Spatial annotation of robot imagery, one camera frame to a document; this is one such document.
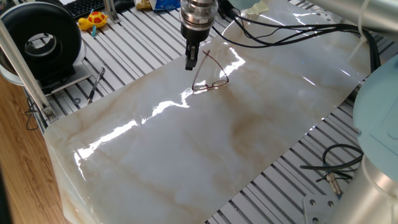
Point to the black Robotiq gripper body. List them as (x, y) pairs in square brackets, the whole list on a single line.
[(197, 34)]

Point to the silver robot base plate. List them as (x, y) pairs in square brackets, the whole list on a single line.
[(314, 211)]

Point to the small metal bracket post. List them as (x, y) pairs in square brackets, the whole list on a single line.
[(110, 12)]

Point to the yellow orange toy turtle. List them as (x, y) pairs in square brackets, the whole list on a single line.
[(96, 18)]

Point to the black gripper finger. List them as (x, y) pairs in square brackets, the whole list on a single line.
[(190, 57), (197, 53)]

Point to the white flat base plate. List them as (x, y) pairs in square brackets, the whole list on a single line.
[(77, 77)]

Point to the black computer keyboard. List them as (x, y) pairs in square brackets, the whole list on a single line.
[(84, 7)]

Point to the small metal washer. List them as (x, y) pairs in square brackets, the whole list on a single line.
[(74, 100)]

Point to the yellow snack bag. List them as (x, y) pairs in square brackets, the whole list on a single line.
[(143, 4)]

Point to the dark red frame glasses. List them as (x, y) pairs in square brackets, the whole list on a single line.
[(211, 85)]

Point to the black silver pen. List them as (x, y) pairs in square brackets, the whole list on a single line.
[(93, 90)]

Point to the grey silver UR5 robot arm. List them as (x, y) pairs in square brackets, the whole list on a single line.
[(379, 118)]

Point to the marble pattern table mat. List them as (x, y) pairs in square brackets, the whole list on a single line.
[(186, 149)]

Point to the black computer mouse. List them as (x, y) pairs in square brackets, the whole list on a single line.
[(124, 4)]

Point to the slanted aluminium post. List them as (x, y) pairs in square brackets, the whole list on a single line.
[(25, 71)]

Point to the blue white packet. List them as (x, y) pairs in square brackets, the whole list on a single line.
[(164, 4)]

